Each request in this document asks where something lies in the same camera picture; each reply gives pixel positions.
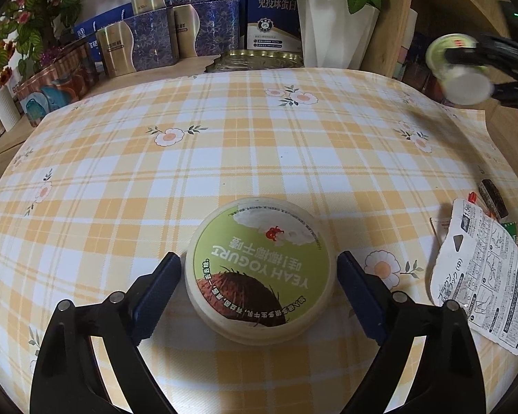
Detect white printed package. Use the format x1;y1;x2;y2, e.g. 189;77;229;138
430;199;518;355

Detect gold green tray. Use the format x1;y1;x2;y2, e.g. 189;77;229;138
205;50;304;73

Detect blue gold gift box right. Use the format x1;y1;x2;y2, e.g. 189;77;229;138
174;0;240;58

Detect black tissue packet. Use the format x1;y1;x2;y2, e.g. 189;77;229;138
478;178;509;221

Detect green white paper cup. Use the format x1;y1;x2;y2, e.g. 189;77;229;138
426;34;493;106

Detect green foil packet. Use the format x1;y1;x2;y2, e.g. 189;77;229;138
501;221;518;244

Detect wooden shelf unit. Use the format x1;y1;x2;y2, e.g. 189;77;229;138
360;0;515;109

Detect pink blossom bouquet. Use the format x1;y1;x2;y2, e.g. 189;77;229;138
0;0;82;89

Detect white flower pot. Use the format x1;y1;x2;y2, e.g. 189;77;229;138
296;0;380;69

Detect blue white supplement box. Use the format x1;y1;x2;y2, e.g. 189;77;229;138
246;0;302;52

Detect blue gold gift box left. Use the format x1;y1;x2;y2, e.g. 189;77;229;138
96;8;180;78

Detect stack of paper cups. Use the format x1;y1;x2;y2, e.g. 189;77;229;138
392;9;418;80

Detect red lighter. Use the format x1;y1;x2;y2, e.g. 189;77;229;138
467;191;488;214

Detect striped woven basket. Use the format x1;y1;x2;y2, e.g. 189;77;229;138
15;39;99;127

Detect yogurt tub lid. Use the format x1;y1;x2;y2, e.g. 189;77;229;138
184;197;336;346

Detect white vase orange flowers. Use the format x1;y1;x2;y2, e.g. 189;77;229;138
0;48;21;132

